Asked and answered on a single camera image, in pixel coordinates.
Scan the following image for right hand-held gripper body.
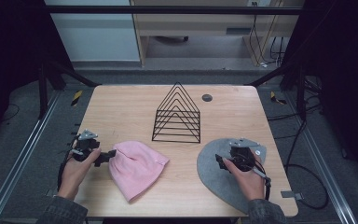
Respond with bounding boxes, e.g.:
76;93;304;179
227;137;261;173

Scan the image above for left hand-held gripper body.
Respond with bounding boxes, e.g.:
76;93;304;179
70;128;102;163

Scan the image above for grey felt hat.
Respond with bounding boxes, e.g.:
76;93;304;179
196;137;268;216

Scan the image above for pink knit hat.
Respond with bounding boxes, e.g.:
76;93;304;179
107;140;171;203

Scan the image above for black wire rack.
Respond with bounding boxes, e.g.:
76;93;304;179
151;81;202;145

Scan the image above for person's left hand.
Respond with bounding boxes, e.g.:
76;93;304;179
57;147;103;201

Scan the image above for person's right hand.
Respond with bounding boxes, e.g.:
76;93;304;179
222;151;267;203

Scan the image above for black metal stand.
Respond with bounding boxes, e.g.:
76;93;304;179
245;60;323;122
36;59;102;120

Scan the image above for white cabinet panel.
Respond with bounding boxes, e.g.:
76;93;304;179
44;0;142;63

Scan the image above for light wooden desk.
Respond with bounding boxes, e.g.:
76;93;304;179
130;0;306;68

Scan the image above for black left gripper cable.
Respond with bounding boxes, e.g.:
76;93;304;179
56;148;76;192

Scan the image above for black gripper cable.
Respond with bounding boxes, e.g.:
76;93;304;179
252;163;273;202
56;148;76;192

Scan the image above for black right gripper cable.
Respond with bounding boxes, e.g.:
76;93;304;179
252;163;273;202

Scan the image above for grey metal table bracket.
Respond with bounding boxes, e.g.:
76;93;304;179
280;189;304;201

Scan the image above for aluminium floor rail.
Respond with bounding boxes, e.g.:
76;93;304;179
295;92;358;224
0;90;62;224

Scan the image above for black floor cable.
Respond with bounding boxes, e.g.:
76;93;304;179
266;102;330;211

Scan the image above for black hanging desk cables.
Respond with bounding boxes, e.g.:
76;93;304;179
247;1;287;68

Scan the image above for black horizontal frame bar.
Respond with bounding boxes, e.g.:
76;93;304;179
46;5;304;16

